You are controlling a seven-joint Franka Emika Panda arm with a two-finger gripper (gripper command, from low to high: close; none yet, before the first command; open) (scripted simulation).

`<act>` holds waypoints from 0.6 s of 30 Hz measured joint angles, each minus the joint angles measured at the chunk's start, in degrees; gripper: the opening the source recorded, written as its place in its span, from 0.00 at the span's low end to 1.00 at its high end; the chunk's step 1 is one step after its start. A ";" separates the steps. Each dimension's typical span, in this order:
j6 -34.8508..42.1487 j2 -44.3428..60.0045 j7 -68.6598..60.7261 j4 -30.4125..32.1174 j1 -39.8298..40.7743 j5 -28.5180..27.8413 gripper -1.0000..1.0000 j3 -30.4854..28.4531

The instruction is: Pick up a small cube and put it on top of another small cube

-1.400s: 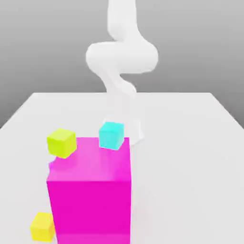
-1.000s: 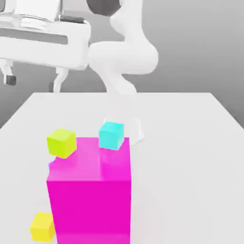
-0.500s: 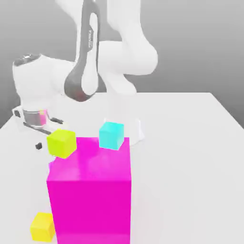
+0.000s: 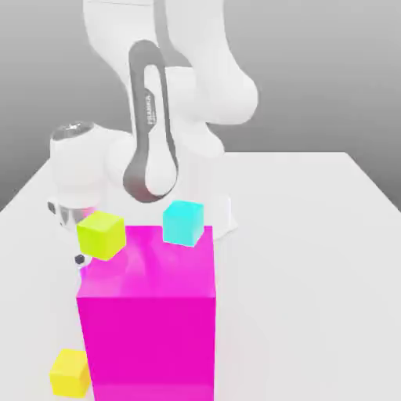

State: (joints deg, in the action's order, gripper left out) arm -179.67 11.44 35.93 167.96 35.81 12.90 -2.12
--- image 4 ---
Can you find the large magenta box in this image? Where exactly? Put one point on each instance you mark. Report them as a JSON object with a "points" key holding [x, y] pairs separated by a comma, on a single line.
{"points": [[147, 338]]}

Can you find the small cyan cube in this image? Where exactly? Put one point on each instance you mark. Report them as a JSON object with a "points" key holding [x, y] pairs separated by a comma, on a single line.
{"points": [[183, 224]]}

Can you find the small lime cube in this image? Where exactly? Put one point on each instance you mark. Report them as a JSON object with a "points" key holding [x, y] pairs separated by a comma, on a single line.
{"points": [[100, 235]]}

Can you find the small yellow cube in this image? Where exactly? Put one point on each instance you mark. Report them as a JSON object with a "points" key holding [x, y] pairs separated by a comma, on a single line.
{"points": [[69, 374]]}

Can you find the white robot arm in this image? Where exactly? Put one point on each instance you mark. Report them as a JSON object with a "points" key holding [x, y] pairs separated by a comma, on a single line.
{"points": [[194, 94]]}

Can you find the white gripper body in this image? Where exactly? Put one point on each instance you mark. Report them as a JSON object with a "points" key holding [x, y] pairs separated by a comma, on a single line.
{"points": [[82, 270]]}

